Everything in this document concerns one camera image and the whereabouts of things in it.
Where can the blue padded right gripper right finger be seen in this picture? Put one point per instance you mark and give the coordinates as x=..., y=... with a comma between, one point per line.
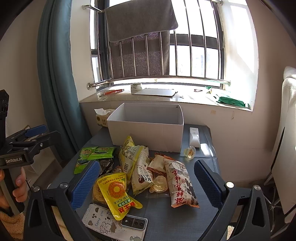
x=211, y=183

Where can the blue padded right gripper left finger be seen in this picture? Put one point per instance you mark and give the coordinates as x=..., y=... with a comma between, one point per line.
x=82, y=183

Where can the large white red-lettered snack bag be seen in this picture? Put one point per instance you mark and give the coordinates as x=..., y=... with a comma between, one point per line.
x=180, y=185

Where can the fuzzy beige left sleeve forearm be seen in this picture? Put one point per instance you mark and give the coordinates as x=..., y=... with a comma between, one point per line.
x=14, y=224

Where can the person's left hand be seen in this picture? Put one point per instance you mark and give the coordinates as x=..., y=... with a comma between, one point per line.
x=20, y=193

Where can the round cake packets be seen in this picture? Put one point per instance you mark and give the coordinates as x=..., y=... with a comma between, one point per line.
x=97, y=196

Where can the green seaweed snack packet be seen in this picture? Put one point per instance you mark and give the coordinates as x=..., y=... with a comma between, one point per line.
x=92, y=154

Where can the yellow sunflower seed packet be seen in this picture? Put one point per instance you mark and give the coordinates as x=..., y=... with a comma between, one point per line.
x=113, y=189

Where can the dark small snack packet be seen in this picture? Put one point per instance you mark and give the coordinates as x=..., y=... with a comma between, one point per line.
x=106, y=165

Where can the small jelly cup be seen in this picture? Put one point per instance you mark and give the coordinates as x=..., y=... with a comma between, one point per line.
x=190, y=152

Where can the teal curtain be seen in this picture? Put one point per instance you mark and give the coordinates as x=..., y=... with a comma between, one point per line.
x=58, y=91

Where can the clear wrapped pastry packet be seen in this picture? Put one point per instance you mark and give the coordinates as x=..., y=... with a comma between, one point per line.
x=159, y=176

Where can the yellow-green snack packet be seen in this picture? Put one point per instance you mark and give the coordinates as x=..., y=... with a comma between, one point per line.
x=128, y=156

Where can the white cream snack packet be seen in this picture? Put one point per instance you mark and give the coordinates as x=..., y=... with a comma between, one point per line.
x=142, y=178

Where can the smartphone with cartoon case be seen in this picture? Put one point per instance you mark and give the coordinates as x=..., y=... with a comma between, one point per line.
x=101, y=223

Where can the white office chair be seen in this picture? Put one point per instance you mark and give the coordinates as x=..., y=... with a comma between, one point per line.
x=282, y=170

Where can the tissue box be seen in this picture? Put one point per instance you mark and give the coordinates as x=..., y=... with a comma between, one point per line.
x=102, y=116

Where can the white cardboard box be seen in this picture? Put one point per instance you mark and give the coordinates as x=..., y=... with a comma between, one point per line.
x=158, y=126

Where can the green plastic bag on sill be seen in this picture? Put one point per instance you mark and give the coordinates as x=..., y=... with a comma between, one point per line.
x=231, y=101

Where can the red pens on sill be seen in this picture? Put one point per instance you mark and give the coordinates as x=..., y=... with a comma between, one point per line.
x=112, y=92

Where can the grey flat tablet on sill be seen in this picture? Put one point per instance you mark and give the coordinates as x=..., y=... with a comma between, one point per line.
x=156, y=92

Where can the steel window guard railing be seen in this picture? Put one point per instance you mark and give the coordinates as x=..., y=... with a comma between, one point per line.
x=191, y=54

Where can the grey towel on railing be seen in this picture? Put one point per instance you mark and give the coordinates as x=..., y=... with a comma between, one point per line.
x=135, y=18

